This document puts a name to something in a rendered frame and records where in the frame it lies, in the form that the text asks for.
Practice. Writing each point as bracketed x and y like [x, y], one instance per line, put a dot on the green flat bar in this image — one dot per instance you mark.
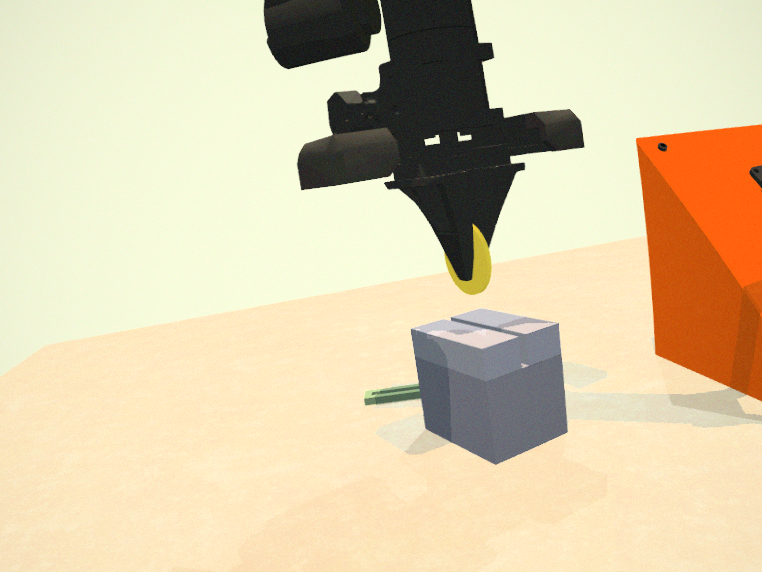
[392, 395]

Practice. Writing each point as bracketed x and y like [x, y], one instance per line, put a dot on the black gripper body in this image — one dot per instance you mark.
[440, 88]

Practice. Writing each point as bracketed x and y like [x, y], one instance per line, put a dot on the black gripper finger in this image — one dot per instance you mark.
[446, 202]
[490, 187]

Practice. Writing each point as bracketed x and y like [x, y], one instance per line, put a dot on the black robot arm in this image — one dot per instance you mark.
[302, 32]

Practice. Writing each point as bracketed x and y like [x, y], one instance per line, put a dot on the yellow disc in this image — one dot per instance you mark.
[482, 267]

